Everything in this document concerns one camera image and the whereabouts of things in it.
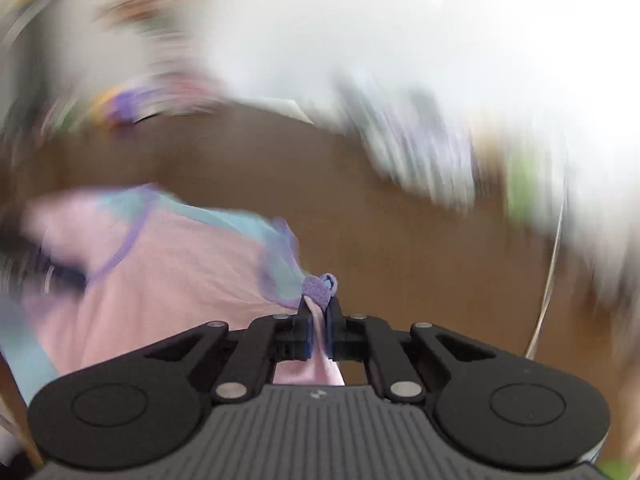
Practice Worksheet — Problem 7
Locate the pink and blue mesh shirt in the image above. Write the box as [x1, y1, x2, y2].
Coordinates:
[0, 182, 347, 396]

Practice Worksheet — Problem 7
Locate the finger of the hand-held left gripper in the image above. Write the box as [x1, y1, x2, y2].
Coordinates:
[0, 230, 88, 293]

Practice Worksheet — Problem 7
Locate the white charging cable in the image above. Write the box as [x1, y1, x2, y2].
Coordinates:
[524, 180, 570, 361]

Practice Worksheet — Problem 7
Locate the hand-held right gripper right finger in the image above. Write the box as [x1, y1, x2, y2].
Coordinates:
[325, 297, 496, 406]

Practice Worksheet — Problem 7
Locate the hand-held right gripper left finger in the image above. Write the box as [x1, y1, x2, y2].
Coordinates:
[145, 300, 316, 406]

